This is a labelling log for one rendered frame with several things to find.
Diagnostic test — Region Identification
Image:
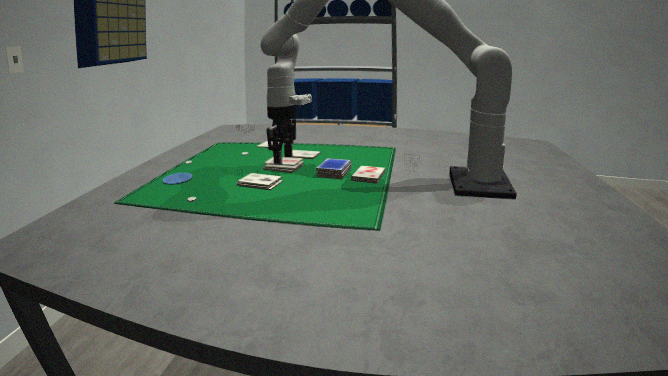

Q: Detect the blue round disc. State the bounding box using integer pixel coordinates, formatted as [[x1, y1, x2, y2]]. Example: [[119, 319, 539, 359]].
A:
[[162, 173, 193, 185]]

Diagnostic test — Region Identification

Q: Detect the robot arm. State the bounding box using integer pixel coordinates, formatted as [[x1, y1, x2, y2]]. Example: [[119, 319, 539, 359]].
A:
[[261, 0, 512, 183]]

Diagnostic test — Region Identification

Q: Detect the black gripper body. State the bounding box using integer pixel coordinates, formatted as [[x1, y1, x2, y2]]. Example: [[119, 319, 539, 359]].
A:
[[267, 105, 296, 138]]

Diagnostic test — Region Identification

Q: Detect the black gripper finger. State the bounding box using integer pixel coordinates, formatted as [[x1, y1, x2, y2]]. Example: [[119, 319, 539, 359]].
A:
[[284, 119, 296, 158], [267, 125, 288, 165]]

